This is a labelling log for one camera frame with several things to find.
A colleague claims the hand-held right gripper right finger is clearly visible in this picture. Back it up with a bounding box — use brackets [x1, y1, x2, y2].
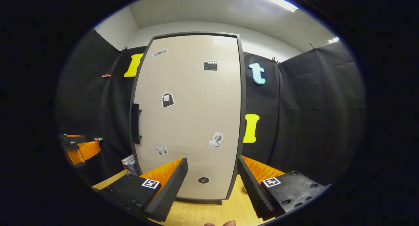
[236, 155, 329, 220]

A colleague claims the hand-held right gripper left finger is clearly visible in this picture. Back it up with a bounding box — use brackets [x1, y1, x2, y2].
[98, 157, 189, 222]

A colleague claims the black door handle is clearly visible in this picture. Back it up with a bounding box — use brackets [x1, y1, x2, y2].
[131, 103, 142, 145]

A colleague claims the beige cabinet door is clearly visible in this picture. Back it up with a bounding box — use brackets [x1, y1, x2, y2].
[133, 34, 243, 200]

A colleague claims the dark grey cabinet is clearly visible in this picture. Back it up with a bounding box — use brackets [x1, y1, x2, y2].
[130, 31, 246, 205]

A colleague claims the black backdrop cloth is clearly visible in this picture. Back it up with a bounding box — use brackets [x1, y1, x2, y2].
[56, 28, 366, 187]

